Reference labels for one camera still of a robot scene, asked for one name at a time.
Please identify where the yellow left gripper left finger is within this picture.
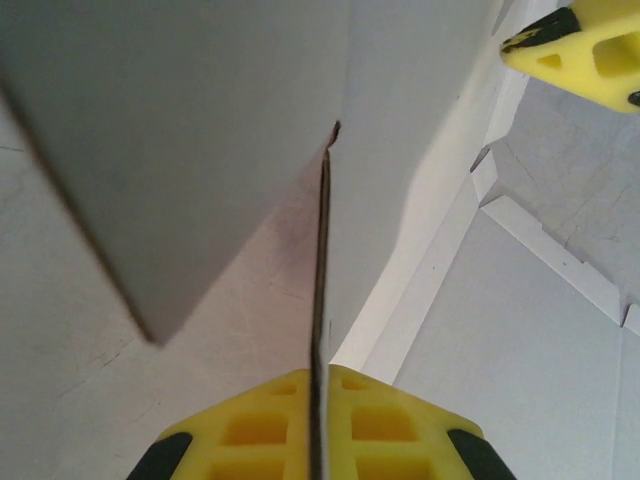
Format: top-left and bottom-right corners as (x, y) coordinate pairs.
(127, 368), (314, 480)

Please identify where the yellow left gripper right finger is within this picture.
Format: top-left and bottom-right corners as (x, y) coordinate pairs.
(327, 364), (519, 480)

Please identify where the pink paper box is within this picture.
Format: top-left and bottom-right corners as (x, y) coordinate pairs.
(0, 0), (640, 480)

